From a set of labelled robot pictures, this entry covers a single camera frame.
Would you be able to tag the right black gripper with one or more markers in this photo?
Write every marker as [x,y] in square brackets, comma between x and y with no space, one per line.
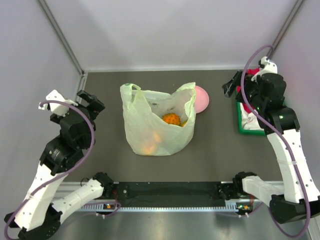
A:
[229,87]

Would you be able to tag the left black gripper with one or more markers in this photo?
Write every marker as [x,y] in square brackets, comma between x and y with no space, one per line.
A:
[96,105]

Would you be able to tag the pale green plastic bag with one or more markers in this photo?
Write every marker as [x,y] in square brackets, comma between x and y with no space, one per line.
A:
[143,111]

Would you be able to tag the orange green mango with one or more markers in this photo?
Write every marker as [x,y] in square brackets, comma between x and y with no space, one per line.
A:
[184,123]

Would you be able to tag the toy pineapple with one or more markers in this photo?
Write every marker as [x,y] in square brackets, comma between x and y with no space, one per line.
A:
[171,119]

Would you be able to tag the yellow orange fruit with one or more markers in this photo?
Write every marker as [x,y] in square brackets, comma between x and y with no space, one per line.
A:
[148,149]

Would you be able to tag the pink peach fruit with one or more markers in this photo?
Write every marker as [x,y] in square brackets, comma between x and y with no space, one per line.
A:
[157,138]

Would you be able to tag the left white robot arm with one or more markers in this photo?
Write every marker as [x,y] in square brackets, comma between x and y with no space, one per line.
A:
[39,216]

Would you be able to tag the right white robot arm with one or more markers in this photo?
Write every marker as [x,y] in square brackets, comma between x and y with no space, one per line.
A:
[299,198]

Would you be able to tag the red cloth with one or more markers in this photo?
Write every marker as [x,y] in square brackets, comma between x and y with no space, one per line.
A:
[250,72]

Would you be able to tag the pink plate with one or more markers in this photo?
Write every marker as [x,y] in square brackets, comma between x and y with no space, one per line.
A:
[202,99]

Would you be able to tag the white cloth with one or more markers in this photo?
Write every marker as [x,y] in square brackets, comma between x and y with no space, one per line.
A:
[249,121]

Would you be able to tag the green plastic tray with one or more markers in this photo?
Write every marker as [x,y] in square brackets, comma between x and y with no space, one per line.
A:
[241,130]

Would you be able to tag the aluminium frame rail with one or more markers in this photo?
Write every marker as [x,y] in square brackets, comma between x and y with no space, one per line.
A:
[66,84]

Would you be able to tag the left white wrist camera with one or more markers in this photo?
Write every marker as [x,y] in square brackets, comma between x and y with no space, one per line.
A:
[57,108]

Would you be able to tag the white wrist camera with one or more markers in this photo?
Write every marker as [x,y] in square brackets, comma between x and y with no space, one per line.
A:
[57,108]
[265,66]

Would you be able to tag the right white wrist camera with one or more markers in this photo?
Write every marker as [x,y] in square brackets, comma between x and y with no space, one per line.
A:
[265,66]

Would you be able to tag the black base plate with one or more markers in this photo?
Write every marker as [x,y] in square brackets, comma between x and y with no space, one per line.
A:
[174,194]

